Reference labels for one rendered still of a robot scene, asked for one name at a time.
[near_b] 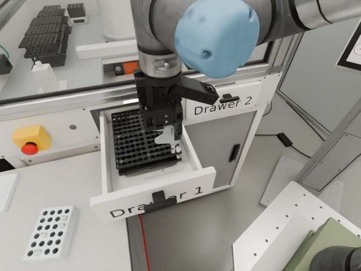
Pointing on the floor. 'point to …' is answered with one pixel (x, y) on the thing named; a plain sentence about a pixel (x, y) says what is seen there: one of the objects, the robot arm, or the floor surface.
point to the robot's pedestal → (285, 244)
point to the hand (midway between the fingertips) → (174, 139)
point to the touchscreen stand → (322, 164)
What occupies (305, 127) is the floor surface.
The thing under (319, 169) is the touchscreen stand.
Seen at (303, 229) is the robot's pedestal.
